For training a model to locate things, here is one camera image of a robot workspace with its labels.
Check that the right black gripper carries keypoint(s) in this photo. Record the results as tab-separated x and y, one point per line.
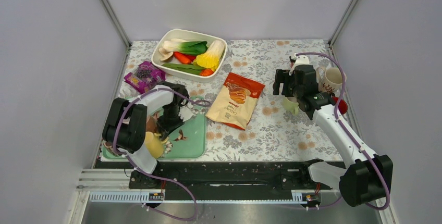
282	76

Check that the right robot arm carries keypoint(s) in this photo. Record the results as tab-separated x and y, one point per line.
367	175

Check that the salmon brown mug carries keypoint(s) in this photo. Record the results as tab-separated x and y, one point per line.
151	124

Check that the toy mushroom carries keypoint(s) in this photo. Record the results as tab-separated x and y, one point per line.
165	55

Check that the toy yellow cabbage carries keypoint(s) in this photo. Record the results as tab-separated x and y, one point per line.
210	59

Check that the green floral tray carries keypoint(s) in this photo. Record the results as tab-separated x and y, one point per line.
188	141

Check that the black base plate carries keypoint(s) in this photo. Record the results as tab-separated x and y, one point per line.
237	181

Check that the toy green cucumber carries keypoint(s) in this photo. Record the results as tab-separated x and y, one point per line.
187	68

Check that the purple snack packet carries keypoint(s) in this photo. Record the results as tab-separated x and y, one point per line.
145	77

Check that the cream floral mug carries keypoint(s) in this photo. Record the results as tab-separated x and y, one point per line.
329	79

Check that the cassava chips bag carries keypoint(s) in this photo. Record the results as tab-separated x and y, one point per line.
236	101

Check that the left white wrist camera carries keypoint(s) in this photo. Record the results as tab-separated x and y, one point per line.
187	113

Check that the yellow mug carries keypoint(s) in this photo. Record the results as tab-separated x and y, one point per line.
154	144

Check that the toy orange carrot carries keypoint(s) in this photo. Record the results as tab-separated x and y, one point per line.
184	58

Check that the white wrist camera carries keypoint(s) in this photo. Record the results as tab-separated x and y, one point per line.
296	61
187	113

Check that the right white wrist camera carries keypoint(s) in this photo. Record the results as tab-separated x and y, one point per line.
296	61

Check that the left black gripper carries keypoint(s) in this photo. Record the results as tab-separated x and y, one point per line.
164	129

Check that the red mug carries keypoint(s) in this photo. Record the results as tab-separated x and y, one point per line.
342	105

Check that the white rectangular vegetable bin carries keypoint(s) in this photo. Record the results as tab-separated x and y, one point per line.
180	35

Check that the light green mug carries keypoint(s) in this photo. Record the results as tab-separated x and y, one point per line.
290	104

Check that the toy bok choy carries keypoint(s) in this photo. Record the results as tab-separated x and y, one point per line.
193	48

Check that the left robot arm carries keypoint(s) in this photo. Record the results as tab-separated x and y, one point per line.
125	125

